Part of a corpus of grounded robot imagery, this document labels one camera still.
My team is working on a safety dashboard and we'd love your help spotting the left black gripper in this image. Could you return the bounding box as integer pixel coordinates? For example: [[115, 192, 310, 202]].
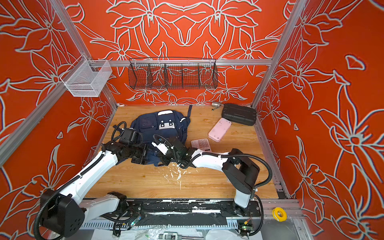
[[130, 141, 153, 163]]

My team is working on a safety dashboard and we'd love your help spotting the navy blue backpack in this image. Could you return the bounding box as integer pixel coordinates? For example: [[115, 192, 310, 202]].
[[130, 106, 193, 167]]

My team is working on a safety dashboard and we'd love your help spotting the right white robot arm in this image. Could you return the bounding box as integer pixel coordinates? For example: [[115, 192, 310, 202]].
[[152, 135, 273, 209]]

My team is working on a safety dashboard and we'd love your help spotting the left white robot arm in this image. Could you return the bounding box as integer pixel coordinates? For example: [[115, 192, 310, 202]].
[[33, 141, 148, 240]]

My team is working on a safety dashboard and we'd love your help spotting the white pink calculator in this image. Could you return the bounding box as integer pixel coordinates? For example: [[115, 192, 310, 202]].
[[191, 139, 212, 152]]

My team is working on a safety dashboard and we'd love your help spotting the pink pencil case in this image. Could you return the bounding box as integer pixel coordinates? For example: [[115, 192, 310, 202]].
[[208, 118, 232, 142]]

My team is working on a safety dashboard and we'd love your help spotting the silver metal socket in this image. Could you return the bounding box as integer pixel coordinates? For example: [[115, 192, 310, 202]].
[[212, 102, 222, 108]]

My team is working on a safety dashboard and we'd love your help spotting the black hard plastic case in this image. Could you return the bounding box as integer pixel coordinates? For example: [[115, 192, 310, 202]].
[[222, 104, 257, 126]]

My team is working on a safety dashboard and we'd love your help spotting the yellow tape roll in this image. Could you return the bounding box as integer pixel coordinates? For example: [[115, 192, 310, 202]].
[[272, 207, 288, 222]]

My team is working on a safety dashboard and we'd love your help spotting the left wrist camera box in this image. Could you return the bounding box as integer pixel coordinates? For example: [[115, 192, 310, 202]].
[[118, 128, 142, 146]]

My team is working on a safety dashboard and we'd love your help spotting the black wire wall basket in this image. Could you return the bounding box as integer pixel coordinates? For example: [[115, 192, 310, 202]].
[[128, 58, 219, 90]]

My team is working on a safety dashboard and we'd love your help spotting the white wire wall basket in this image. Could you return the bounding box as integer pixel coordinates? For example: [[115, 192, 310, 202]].
[[60, 55, 113, 98]]

